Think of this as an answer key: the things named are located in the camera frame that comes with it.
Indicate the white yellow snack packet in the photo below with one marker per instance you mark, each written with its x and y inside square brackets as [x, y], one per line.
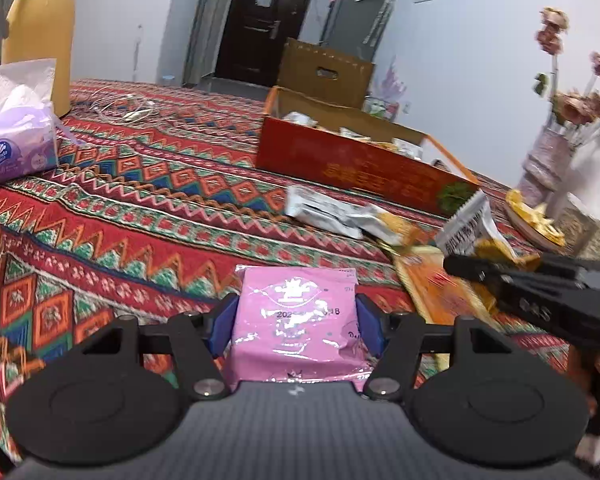
[390, 225]

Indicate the orange long snack packet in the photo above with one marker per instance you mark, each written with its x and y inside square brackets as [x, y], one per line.
[440, 285]

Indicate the brown cardboard box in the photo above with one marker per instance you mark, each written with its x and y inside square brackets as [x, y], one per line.
[325, 72]

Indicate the purple wall decoration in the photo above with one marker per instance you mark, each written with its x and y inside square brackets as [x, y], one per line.
[392, 90]

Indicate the dark door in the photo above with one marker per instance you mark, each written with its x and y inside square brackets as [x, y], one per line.
[265, 25]

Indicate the large pink snack packet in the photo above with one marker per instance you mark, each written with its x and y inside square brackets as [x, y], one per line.
[295, 325]

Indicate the pile of snack packets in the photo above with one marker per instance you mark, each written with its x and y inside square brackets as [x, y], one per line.
[350, 132]

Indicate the white silver snack packet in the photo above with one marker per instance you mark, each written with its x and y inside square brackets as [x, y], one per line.
[320, 210]

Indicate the plate of yellow chips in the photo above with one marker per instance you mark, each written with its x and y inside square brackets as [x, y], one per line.
[535, 222]

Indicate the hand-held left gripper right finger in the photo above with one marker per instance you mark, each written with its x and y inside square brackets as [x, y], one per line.
[369, 327]

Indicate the purple tissue pack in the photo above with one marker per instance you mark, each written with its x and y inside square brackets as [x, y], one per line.
[22, 135]

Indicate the white crinkled snack packet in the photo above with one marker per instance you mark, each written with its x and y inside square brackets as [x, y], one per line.
[472, 225]

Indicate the hanging umbrella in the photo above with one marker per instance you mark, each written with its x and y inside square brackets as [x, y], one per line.
[380, 17]

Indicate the white speckled container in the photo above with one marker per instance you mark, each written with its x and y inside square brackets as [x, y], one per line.
[592, 180]

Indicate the patterned red tablecloth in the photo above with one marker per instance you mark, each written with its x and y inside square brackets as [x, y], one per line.
[155, 230]

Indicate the dried pink flowers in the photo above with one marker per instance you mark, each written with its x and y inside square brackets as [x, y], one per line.
[575, 105]

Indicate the grey refrigerator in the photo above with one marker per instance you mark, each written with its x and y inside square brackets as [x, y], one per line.
[352, 20]

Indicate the yellow thermos jug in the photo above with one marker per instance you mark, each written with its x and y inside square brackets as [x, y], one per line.
[35, 35]

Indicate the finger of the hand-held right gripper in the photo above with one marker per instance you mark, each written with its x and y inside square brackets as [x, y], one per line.
[472, 269]

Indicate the silver pink vase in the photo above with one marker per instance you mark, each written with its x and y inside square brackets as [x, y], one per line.
[545, 165]

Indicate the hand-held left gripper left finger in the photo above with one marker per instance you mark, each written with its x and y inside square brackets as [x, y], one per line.
[222, 327]

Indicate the red cardboard box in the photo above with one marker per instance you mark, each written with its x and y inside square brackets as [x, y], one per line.
[355, 170]

